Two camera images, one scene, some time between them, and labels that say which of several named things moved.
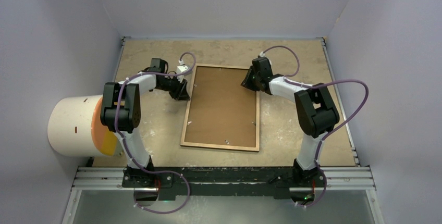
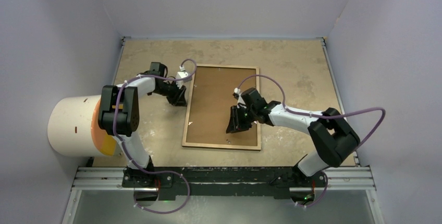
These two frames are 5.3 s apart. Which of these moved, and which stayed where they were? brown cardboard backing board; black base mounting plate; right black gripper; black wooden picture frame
Moved: right black gripper
Stayed: black wooden picture frame; brown cardboard backing board; black base mounting plate
